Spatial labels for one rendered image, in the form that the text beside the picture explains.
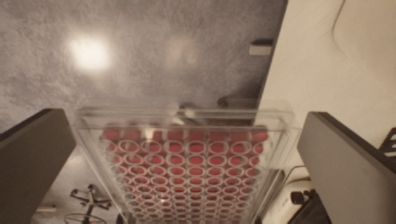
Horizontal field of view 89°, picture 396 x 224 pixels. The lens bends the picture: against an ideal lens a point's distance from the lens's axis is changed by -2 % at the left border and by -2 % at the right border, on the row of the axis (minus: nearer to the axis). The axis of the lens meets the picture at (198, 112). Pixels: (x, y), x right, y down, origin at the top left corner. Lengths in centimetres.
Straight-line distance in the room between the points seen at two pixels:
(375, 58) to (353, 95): 22
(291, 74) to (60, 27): 120
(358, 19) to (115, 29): 109
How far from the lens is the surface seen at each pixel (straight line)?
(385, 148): 76
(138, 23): 120
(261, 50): 122
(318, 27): 42
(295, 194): 70
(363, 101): 57
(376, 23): 35
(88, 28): 131
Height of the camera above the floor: 109
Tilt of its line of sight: 47 degrees down
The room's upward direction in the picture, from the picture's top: 179 degrees counter-clockwise
